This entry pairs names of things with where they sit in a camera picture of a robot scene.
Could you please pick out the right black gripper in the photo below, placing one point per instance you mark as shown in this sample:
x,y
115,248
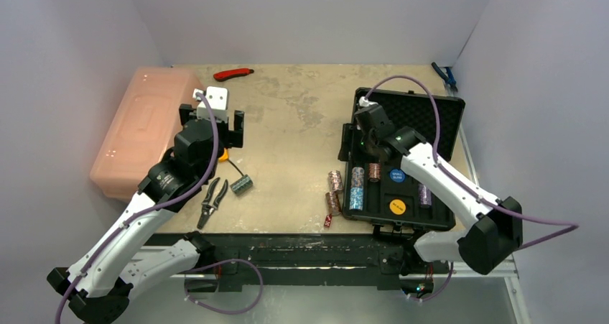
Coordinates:
x,y
370,144

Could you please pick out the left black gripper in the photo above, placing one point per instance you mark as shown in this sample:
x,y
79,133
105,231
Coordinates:
x,y
232,137

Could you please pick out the orange black chip stack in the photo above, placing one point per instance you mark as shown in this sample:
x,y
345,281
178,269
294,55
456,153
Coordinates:
x,y
374,172

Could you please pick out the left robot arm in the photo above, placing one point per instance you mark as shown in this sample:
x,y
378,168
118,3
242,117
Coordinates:
x,y
99,287

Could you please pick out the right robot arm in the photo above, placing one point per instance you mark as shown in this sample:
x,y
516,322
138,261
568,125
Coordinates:
x,y
492,228

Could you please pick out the black poker set case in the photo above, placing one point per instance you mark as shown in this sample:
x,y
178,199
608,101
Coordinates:
x,y
424,116

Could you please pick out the blue chip stack in case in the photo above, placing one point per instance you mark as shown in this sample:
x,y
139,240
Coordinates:
x,y
356,188

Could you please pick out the yellow tape measure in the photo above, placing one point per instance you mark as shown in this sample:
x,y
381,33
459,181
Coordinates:
x,y
224,156

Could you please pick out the brown black chip stack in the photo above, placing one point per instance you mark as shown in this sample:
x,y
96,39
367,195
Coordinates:
x,y
333,203

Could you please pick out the red utility knife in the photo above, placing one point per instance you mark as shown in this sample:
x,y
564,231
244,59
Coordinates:
x,y
225,75

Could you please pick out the blue small blind button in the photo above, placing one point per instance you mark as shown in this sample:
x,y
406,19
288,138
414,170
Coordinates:
x,y
397,175

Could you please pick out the pink translucent storage box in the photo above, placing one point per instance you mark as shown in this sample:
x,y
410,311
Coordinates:
x,y
142,129

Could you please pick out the green terminal block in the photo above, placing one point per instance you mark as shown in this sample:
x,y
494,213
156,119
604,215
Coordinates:
x,y
242,185

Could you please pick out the yellow big blind button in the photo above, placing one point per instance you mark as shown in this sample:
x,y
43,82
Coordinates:
x,y
397,207

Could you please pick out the purple chip stack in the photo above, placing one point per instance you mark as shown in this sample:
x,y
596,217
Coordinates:
x,y
425,196

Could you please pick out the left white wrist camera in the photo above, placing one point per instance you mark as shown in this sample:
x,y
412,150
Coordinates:
x,y
215,98

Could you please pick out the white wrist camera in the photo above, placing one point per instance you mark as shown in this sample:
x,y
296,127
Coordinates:
x,y
364,102
215,98

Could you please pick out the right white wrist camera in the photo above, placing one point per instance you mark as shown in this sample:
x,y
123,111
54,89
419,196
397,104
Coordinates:
x,y
364,102

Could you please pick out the black handled pliers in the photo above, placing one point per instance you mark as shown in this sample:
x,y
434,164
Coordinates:
x,y
211,202

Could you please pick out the blue handled pliers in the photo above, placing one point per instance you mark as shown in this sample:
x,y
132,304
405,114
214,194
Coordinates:
x,y
446,75

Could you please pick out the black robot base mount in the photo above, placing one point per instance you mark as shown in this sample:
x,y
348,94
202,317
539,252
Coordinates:
x,y
385,261

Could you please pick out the aluminium frame rail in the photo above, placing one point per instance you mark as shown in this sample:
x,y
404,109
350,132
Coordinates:
x,y
475,272

